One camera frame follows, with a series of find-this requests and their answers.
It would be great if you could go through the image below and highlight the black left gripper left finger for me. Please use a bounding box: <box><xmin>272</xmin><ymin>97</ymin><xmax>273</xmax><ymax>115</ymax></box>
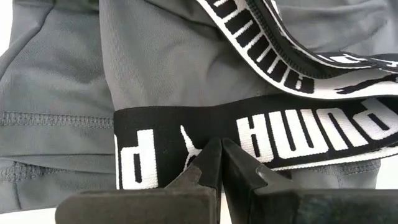
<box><xmin>55</xmin><ymin>138</ymin><xmax>223</xmax><ymax>224</ymax></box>

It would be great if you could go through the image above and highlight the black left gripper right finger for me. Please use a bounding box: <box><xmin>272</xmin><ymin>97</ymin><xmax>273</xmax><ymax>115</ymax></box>
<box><xmin>221</xmin><ymin>138</ymin><xmax>398</xmax><ymax>224</ymax></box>

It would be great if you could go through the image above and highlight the dark grey garment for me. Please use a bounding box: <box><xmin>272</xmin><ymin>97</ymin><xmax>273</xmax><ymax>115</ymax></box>
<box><xmin>0</xmin><ymin>0</ymin><xmax>398</xmax><ymax>215</ymax></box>

